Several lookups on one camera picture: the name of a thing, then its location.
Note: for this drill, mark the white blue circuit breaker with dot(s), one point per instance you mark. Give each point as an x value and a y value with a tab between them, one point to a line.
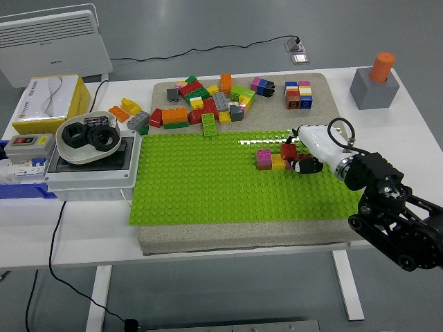
24	171

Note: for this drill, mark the large red toy brick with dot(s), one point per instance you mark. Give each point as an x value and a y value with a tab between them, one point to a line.
190	88
207	108

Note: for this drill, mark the small black electronic part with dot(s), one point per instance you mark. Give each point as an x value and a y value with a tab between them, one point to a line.
96	121

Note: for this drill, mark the blue plastic bin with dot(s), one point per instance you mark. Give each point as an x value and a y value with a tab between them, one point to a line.
20	191

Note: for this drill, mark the red sloped toy brick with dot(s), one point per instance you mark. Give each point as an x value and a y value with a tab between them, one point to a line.
155	118

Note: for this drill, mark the white panel heater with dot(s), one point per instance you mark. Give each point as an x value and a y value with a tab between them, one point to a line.
52	52

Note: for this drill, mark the small green toy brick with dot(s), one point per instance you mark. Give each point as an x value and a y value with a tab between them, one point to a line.
191	79
144	130

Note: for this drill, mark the green studded baseplate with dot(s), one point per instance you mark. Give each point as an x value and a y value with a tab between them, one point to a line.
207	180

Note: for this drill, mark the long dark green brick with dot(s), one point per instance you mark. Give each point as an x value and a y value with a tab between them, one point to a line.
197	95

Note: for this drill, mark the brown toy brick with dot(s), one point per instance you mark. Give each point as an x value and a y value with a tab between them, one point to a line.
293	102
304	156

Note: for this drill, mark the yellow pink toy brick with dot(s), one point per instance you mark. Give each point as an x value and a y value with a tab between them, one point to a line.
246	103

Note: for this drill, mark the red-orange toy brick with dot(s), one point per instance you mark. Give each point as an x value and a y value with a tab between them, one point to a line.
293	92

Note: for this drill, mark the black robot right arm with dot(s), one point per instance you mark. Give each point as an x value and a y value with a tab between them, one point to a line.
380	193

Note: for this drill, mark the white bowl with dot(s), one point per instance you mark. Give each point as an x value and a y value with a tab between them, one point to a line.
79	155

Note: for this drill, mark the orange cylinder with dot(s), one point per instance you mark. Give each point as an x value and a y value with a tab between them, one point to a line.
381	66

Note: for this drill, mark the magenta toy brick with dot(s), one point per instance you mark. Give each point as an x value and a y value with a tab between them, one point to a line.
264	157

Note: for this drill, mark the light grey toy brick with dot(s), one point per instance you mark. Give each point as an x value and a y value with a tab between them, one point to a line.
220	101

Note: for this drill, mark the yellow white tissue box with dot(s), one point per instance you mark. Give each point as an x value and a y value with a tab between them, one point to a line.
45	100

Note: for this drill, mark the red square toy brick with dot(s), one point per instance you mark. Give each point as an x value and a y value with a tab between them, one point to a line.
289	151

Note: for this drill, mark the dark grey toy brick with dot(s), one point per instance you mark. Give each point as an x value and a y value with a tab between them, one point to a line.
172	95

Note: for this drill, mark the white table leg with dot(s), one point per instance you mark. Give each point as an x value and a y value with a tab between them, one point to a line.
347	287
98	297

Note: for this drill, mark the closed floor socket plate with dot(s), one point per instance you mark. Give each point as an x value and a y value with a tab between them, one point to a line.
299	58

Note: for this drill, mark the pink white toy brick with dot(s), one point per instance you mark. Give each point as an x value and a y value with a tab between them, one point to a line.
181	84

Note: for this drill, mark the long light grey brick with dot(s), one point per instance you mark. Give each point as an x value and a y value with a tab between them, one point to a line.
138	121

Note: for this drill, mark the flat green toy brick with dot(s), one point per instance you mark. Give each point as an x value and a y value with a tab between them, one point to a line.
176	125

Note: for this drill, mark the long orange toy brick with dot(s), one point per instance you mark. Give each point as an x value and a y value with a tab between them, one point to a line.
174	115

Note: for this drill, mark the grey push-button switch box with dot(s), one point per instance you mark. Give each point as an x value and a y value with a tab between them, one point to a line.
27	147

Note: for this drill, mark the flat blue toy brick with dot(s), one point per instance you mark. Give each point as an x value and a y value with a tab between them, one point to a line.
291	84

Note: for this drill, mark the grey-brown foam mat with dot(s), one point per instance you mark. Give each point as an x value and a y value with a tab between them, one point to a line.
242	237

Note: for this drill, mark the flat pink toy brick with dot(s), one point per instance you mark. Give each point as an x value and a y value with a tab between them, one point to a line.
304	83

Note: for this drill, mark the large black hex nut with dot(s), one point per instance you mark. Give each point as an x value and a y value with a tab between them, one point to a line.
69	138
93	138

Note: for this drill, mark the grey block holder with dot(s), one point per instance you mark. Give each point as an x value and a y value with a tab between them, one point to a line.
373	95

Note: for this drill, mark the tall orange toy brick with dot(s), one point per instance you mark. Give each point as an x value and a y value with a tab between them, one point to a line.
226	83

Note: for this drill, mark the large lime toy brick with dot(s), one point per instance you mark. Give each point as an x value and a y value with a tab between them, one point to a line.
242	92

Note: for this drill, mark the dark grey sloped brick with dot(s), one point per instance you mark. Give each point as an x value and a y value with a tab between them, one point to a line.
236	113

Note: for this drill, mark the long lime toy brick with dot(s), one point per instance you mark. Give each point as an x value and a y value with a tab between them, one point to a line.
209	125

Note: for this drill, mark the yellow stepped toy brick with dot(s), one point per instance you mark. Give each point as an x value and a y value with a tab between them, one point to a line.
131	106

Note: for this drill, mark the black plug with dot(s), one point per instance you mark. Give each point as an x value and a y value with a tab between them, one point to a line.
131	324

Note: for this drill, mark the grey electrical enclosure box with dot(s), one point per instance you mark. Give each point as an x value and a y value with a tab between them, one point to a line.
90	180

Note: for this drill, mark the open floor socket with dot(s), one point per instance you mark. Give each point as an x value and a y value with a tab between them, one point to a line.
294	45

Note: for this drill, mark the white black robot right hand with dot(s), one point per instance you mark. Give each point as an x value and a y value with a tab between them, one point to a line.
318	145

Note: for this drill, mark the flat orange toy brick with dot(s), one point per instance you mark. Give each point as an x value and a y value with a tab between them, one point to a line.
118	113

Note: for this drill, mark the small yellow toy brick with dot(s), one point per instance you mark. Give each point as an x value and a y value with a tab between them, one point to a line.
212	90
224	117

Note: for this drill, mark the black toy brick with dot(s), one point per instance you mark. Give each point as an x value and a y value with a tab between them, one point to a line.
271	89

